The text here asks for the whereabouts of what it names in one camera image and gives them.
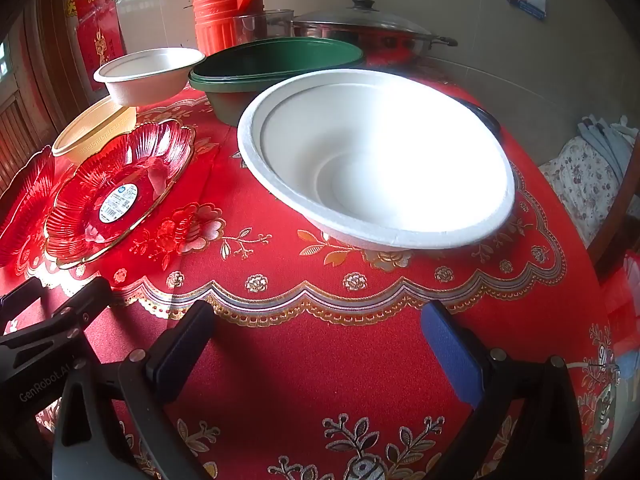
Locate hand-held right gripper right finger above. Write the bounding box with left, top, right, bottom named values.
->
left=421, top=301, right=586, bottom=480

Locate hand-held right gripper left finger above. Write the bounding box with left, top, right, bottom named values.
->
left=52, top=300, right=217, bottom=480

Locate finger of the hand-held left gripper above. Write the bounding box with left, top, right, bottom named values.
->
left=0, top=278, right=46, bottom=333
left=0, top=277, right=113, bottom=383

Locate red glass plate with label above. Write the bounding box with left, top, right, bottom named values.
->
left=44, top=119, right=197, bottom=267

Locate beige plastic bowl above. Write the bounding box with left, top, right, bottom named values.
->
left=52, top=95, right=138, bottom=166

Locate large white bowl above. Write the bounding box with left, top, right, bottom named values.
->
left=237, top=68, right=517, bottom=252

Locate small white bowl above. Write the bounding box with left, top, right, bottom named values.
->
left=93, top=48, right=207, bottom=108

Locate red floral tablecloth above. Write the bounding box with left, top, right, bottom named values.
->
left=0, top=57, right=623, bottom=480

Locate wooden door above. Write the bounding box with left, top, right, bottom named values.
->
left=0, top=0, right=76, bottom=171

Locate wooden chair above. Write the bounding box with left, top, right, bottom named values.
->
left=587, top=140, right=640, bottom=281

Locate floral cushion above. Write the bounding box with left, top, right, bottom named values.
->
left=540, top=137, right=631, bottom=261

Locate red poster gold character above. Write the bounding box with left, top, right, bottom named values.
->
left=77, top=12, right=126, bottom=92

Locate grey folded cloth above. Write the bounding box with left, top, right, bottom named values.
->
left=575, top=115, right=640, bottom=171

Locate steel pot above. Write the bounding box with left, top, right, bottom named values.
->
left=292, top=27, right=459, bottom=70

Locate orange ribbed thermos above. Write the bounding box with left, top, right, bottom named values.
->
left=187, top=0, right=266, bottom=57

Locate glass pot lid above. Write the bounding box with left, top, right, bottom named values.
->
left=291, top=0, right=435, bottom=41

